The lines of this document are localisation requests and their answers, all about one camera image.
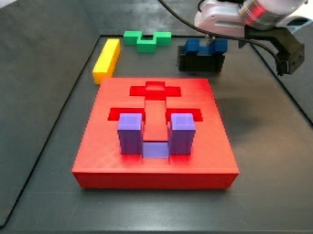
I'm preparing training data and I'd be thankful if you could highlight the yellow long bar block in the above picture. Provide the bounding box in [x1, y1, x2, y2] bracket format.
[93, 38, 121, 84]

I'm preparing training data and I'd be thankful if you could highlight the red base block with slots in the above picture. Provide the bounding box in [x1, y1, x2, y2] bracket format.
[73, 78, 238, 189]

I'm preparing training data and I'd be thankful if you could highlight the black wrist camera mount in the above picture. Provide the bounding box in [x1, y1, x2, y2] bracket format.
[245, 27, 305, 76]

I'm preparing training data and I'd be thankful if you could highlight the purple U-shaped block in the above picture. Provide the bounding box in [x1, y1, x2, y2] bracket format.
[118, 113, 196, 158]

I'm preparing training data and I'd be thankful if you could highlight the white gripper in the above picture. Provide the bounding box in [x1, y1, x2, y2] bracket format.
[194, 0, 245, 37]

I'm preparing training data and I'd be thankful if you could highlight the black cable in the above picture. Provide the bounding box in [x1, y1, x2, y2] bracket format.
[158, 0, 283, 59]

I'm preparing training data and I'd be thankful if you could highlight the blue U-shaped block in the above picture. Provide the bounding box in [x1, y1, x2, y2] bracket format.
[182, 38, 228, 56]

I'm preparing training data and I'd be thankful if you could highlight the green zigzag block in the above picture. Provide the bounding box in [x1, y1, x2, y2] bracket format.
[123, 31, 172, 53]

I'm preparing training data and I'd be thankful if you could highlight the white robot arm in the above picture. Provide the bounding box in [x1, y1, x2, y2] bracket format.
[194, 0, 313, 37]

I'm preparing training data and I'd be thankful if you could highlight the black angle fixture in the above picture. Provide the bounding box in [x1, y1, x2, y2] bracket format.
[178, 46, 225, 73]

